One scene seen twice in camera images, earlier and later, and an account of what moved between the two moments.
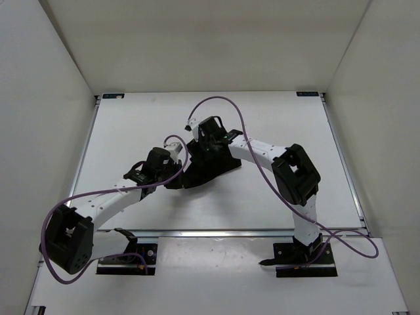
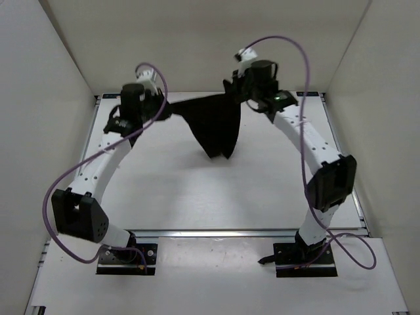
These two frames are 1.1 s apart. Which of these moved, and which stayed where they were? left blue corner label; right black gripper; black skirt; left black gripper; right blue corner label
Moved: black skirt; right black gripper; left black gripper
Stayed: right blue corner label; left blue corner label
